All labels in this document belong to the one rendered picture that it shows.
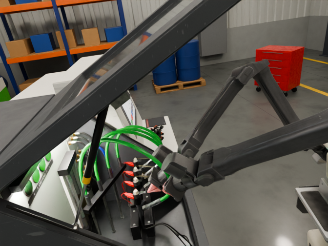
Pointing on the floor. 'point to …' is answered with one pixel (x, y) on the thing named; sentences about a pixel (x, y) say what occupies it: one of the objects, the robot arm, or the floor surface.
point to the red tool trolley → (283, 65)
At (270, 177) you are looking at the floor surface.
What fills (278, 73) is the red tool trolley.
